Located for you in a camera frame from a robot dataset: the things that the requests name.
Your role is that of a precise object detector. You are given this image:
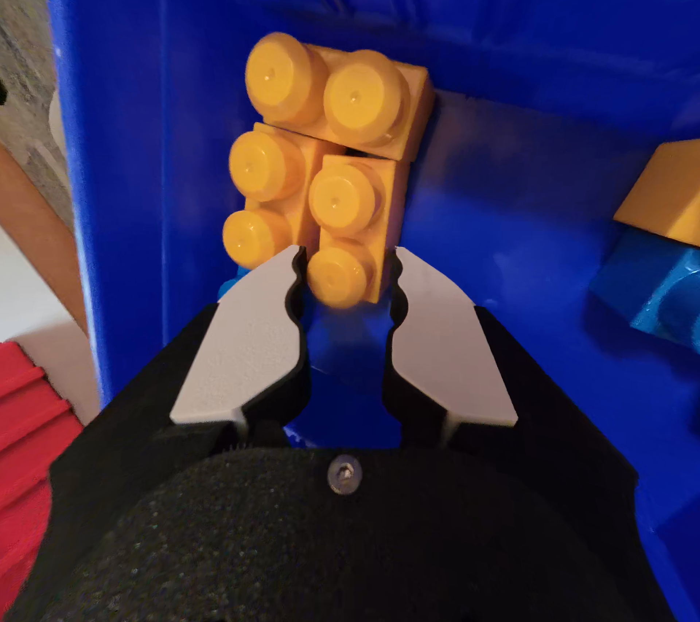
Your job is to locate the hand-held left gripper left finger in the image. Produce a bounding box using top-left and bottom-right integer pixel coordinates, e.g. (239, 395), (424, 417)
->
(168, 244), (314, 441)

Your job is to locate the red storage bin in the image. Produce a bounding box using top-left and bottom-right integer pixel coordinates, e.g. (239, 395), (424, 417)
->
(0, 340), (84, 612)

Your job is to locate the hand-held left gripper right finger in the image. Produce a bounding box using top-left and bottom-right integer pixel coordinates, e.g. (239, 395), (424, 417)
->
(381, 246), (519, 449)

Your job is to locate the blue storage bin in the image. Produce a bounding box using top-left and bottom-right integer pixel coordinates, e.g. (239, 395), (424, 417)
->
(37, 0), (700, 622)

